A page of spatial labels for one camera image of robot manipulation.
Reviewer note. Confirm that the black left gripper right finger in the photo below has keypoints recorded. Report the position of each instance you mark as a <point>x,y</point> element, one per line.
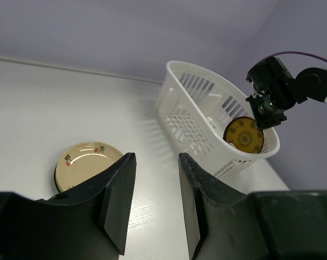
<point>213,212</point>

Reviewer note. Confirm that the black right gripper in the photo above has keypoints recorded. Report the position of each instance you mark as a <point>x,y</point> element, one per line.
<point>270,79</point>

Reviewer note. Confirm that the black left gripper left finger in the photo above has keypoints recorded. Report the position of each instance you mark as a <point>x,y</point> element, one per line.
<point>91,218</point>

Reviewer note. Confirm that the beige plate with calligraphy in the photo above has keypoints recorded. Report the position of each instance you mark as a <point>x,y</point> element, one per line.
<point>82,161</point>

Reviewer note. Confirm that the cream plate dark rim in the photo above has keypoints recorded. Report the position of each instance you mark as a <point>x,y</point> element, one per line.
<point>55,181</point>

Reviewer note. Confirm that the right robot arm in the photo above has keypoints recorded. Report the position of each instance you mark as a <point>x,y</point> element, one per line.
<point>311,83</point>

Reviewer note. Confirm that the white plastic dish rack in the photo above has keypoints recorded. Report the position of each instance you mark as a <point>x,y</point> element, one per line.
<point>195,107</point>

